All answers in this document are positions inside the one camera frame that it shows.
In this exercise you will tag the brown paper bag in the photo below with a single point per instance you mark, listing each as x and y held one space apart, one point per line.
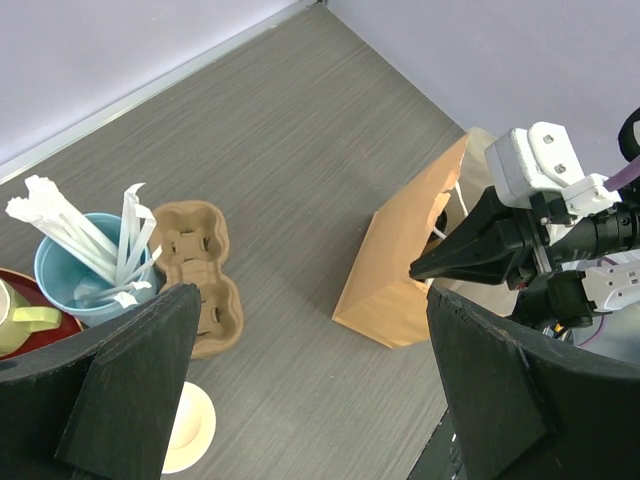
380 300

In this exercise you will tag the red round tray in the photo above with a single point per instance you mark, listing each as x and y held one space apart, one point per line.
28 288

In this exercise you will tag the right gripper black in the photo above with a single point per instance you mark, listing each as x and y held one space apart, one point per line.
489 245

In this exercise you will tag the brown paper cups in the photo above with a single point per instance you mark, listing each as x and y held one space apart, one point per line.
193 430

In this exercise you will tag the white wrapped straws bundle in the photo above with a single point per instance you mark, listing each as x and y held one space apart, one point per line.
118 262

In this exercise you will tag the pale yellow mug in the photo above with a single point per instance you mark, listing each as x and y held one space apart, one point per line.
19 319

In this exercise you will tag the blue cup holder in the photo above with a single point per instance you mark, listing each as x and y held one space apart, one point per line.
64 280

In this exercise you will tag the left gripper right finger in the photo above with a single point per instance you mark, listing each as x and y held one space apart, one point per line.
527 406

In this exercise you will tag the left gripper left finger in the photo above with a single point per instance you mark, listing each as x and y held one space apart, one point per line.
100 404

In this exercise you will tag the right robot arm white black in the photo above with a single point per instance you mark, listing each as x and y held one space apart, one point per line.
541 212

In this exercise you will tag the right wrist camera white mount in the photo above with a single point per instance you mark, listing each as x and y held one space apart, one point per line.
541 160

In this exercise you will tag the cardboard cup carrier front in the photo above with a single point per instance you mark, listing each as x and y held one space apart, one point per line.
194 240

